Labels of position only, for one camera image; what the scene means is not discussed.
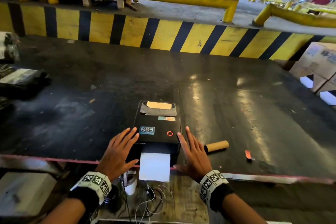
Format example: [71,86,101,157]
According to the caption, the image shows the person's right hand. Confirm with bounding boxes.
[172,126,213,183]

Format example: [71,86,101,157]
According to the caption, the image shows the person's left hand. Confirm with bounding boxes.
[95,127,140,183]

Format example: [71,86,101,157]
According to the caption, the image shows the brown cardboard tube core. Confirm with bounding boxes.
[204,140,230,153]

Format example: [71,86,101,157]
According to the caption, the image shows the white paper roll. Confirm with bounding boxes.
[138,152,171,183]

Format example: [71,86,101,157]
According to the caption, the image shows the black printer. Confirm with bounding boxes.
[128,100,182,168]

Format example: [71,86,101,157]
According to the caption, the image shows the person's right forearm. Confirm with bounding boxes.
[222,193,268,224]

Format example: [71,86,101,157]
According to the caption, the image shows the white cup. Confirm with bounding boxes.
[123,170,138,196]

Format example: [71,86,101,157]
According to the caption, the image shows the wooden board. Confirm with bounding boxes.
[99,171,209,222]

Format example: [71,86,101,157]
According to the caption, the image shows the white box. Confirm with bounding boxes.
[0,171,58,218]

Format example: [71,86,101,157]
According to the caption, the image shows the black plastic bag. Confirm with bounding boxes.
[0,63,52,98]

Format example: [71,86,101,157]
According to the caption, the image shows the yellow black striped barrier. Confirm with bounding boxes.
[0,2,336,62]

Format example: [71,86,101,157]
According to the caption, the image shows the brown cardboard box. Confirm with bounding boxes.
[316,74,336,106]
[288,61,327,93]
[296,42,336,80]

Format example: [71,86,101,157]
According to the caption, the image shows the wooden pallet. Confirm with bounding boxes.
[78,0,138,12]

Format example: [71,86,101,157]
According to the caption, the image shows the mottled plastic bag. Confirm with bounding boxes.
[0,31,21,62]

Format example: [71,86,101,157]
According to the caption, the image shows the white cables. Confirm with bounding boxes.
[135,183,174,224]

